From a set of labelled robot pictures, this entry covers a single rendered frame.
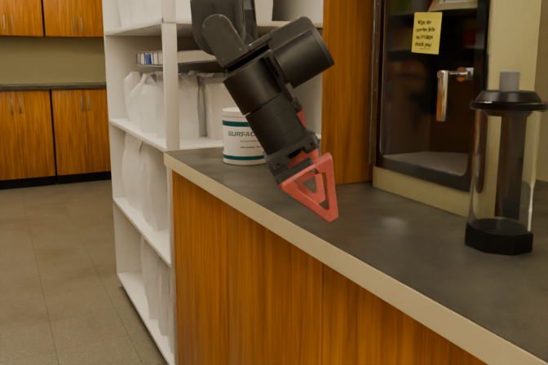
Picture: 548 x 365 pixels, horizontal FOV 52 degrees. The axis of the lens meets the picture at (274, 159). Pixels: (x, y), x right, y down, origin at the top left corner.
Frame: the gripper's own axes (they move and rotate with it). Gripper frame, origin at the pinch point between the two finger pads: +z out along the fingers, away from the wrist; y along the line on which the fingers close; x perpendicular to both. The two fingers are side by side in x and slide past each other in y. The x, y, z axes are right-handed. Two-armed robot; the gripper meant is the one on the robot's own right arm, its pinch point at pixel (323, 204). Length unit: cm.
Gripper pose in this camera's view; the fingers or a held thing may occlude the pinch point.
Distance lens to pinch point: 70.1
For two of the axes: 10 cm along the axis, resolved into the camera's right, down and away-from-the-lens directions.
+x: -8.6, 5.2, 0.1
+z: 5.1, 8.5, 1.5
